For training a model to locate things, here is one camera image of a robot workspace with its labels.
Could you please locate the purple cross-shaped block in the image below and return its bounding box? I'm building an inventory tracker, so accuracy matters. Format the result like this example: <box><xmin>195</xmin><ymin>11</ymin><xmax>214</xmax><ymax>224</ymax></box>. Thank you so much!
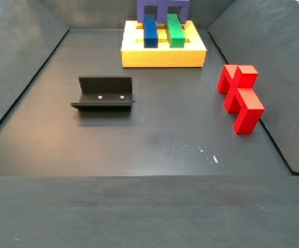
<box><xmin>136</xmin><ymin>0</ymin><xmax>191</xmax><ymax>24</ymax></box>

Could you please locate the yellow base board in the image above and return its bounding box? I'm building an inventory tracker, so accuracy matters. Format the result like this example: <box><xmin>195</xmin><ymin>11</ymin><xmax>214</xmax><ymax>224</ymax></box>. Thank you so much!
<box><xmin>120</xmin><ymin>20</ymin><xmax>207</xmax><ymax>68</ymax></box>

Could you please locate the red cross-shaped block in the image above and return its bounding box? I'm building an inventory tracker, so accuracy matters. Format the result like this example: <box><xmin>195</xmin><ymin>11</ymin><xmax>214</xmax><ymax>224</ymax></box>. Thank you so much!
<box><xmin>218</xmin><ymin>64</ymin><xmax>266</xmax><ymax>135</ymax></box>

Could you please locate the green rectangular block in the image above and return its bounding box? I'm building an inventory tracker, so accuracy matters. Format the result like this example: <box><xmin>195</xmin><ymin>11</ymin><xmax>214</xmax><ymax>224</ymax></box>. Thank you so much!
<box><xmin>166</xmin><ymin>14</ymin><xmax>186</xmax><ymax>48</ymax></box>

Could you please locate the blue rectangular block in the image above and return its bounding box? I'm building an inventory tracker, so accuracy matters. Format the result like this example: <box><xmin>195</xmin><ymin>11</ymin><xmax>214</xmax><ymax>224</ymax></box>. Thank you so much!
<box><xmin>143</xmin><ymin>14</ymin><xmax>158</xmax><ymax>48</ymax></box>

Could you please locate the black angle bracket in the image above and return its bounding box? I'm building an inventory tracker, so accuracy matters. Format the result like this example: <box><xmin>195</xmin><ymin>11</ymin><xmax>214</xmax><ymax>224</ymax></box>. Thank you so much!
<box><xmin>71</xmin><ymin>76</ymin><xmax>134</xmax><ymax>111</ymax></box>

